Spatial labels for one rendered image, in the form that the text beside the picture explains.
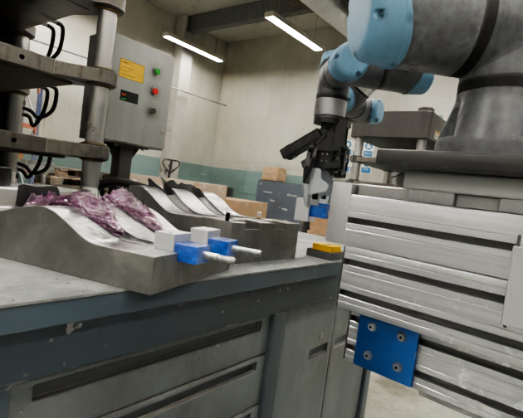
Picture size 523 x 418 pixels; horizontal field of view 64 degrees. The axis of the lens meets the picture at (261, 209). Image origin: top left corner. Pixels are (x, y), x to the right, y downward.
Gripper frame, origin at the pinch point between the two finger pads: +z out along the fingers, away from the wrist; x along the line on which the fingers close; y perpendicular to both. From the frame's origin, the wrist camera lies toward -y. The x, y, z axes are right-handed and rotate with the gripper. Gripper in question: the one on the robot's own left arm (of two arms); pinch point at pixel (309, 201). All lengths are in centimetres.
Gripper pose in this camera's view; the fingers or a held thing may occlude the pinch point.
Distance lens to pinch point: 101.4
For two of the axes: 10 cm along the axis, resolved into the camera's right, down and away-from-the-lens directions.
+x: 4.6, 0.2, 8.9
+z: -1.3, 9.9, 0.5
